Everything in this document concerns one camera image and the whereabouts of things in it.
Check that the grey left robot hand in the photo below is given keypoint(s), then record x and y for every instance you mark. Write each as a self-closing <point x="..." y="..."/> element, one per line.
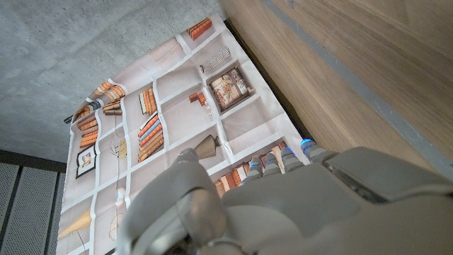
<point x="318" y="205"/>

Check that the printed bookshelf backdrop cloth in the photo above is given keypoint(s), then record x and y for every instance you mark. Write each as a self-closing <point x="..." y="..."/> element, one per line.
<point x="177" y="113"/>

